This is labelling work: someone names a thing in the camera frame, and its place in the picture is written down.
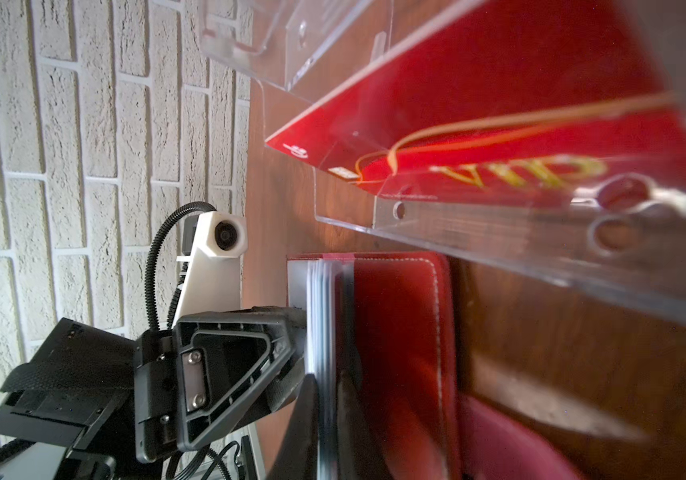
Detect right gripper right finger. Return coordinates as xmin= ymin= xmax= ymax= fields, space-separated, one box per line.
xmin=336 ymin=372 xmax=393 ymax=480

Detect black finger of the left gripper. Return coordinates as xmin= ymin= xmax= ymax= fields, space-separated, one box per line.
xmin=173 ymin=307 xmax=307 ymax=452

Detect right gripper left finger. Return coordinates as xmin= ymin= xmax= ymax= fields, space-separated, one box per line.
xmin=267 ymin=374 xmax=319 ymax=480

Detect black corrugated cable left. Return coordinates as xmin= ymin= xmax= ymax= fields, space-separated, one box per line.
xmin=0 ymin=201 xmax=218 ymax=480

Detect red card in organizer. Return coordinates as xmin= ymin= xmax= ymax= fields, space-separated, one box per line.
xmin=266 ymin=1 xmax=686 ymax=215

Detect clear acrylic card organizer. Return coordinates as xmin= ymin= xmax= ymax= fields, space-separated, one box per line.
xmin=196 ymin=1 xmax=686 ymax=326

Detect red leather card holder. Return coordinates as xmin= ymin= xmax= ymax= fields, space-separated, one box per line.
xmin=287 ymin=252 xmax=578 ymax=479

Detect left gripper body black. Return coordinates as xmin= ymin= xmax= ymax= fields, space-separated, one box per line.
xmin=0 ymin=318 xmax=175 ymax=479

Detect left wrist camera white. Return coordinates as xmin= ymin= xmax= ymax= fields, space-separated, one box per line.
xmin=173 ymin=211 xmax=248 ymax=320

